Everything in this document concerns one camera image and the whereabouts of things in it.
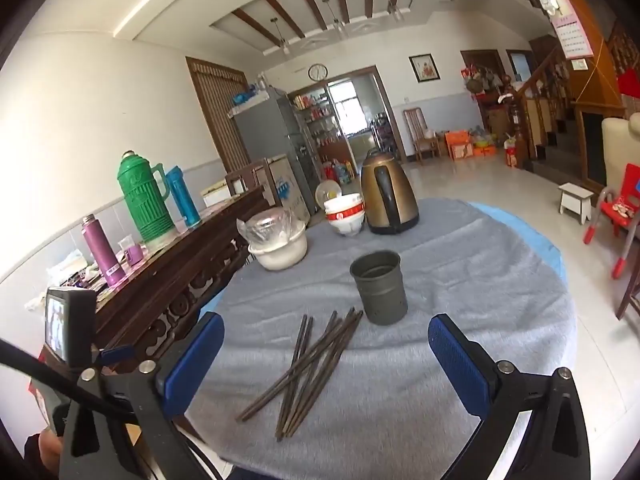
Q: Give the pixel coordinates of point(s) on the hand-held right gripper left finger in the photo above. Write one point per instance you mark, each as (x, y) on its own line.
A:
(195, 365)

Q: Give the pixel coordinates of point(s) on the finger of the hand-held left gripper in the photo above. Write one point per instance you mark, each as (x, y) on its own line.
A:
(117, 354)

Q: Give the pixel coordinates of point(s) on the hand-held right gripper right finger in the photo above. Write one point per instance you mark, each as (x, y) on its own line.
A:
(457, 365)

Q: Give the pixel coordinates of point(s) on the grey metal chopstick holder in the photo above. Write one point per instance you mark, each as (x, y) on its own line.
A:
(380, 290)

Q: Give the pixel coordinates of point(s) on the bunch of dark chopsticks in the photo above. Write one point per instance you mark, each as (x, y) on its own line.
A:
(310, 365)

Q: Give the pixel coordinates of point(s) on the purple thermos bottle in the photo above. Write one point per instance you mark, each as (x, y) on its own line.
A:
(102, 250)

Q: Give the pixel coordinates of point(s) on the red box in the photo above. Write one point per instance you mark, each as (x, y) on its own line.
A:
(40, 400)

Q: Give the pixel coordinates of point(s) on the small pink cup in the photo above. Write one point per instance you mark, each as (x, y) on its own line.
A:
(134, 255)

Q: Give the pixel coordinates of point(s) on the grey table cloth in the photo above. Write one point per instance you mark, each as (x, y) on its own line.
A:
(450, 270)

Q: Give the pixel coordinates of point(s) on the carved dark wooden side table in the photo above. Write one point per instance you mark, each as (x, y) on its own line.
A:
(200, 255)

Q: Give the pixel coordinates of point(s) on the white plastic basin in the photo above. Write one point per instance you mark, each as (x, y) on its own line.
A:
(280, 255)

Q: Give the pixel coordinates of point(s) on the green thermos jug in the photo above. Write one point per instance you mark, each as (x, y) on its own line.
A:
(142, 195)

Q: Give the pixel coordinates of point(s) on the blue table cover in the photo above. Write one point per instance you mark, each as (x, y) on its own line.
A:
(540, 240)

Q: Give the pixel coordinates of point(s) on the glass bowl in plastic bag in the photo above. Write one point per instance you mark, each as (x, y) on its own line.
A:
(270, 227)

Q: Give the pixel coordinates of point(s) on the blue thermos bottle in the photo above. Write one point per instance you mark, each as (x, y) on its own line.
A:
(182, 197)

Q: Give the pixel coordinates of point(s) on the white box on side table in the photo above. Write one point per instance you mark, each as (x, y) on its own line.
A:
(215, 192)

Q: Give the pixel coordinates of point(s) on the white bowl with red print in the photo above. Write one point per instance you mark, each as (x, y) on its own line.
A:
(347, 227)

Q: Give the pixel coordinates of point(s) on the bronze electric kettle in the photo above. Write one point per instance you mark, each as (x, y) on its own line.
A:
(387, 195)

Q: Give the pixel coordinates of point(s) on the dark wooden chair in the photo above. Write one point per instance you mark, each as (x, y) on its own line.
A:
(630, 290)

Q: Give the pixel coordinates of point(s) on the red banded porcelain bowl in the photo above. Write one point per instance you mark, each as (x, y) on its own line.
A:
(345, 214)

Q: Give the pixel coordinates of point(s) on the brown wooden chair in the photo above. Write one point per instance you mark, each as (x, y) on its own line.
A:
(240, 180)

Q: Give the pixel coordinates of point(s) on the white box with blue print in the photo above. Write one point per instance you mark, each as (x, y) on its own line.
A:
(285, 190)

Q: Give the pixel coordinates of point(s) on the white step stool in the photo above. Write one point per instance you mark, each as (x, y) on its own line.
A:
(575, 200)

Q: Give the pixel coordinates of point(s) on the small white fan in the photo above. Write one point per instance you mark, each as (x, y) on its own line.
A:
(327, 192)

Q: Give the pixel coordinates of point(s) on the orange cardboard boxes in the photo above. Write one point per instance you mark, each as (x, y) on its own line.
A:
(460, 147)

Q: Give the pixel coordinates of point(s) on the red child chair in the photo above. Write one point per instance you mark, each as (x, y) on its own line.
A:
(617, 210)

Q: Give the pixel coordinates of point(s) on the wooden chair with tall back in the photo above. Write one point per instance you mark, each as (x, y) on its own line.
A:
(420, 135)

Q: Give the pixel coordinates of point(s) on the grey refrigerator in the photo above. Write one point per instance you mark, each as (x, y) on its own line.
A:
(265, 130)

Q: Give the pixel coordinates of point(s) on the brown wooden door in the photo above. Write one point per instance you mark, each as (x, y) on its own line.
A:
(215, 110)

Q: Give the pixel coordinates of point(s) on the wooden staircase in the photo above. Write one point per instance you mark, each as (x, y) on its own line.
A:
(560, 125)

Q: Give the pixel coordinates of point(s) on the blue bag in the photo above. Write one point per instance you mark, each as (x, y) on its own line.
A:
(246, 97)

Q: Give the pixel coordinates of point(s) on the cream upholstered chair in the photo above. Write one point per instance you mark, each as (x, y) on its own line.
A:
(620, 145)

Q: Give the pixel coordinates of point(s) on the pantry shelf with bottles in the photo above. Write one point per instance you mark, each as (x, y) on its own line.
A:
(320, 120)

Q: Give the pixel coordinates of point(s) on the glass pendant lamp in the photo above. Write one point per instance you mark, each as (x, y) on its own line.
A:
(339, 25)
(395, 10)
(284, 45)

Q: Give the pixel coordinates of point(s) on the framed wall picture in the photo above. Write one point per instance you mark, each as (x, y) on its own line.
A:
(424, 68)

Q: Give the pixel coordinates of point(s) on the round wall clock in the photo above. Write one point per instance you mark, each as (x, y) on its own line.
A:
(317, 72)

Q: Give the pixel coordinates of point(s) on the wall calendar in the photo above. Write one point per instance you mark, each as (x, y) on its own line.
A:
(570, 30)

